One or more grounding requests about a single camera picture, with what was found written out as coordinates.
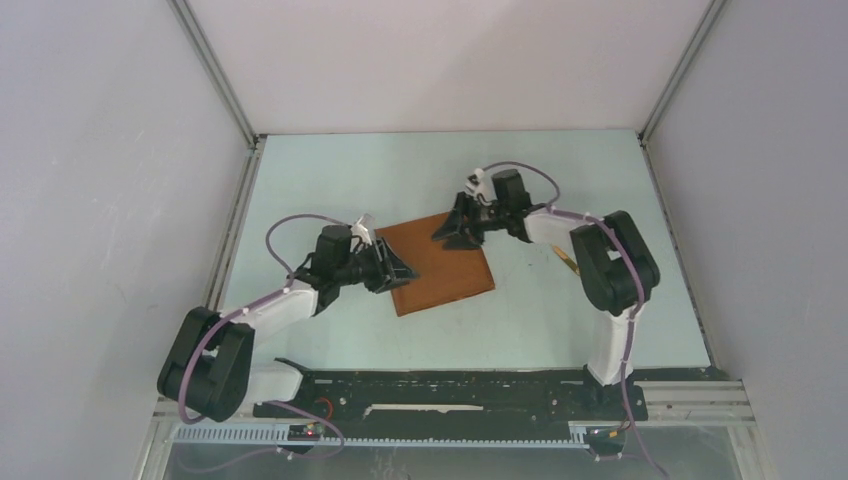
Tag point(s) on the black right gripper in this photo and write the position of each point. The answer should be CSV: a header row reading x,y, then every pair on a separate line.
x,y
453,221

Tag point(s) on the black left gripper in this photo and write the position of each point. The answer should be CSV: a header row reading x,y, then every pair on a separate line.
x,y
399,268

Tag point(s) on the orange cloth napkin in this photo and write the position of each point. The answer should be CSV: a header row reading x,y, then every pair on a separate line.
x,y
444,276

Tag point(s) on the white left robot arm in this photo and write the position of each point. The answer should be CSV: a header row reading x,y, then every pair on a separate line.
x,y
209,370

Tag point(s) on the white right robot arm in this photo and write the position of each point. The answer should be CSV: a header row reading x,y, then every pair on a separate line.
x,y
616,268

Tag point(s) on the gold knife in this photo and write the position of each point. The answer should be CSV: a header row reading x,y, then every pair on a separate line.
x,y
567,260

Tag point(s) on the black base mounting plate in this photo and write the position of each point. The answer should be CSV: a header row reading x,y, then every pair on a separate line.
x,y
466,406

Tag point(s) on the aluminium frame rail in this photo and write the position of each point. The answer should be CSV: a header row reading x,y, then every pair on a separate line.
x,y
676,398

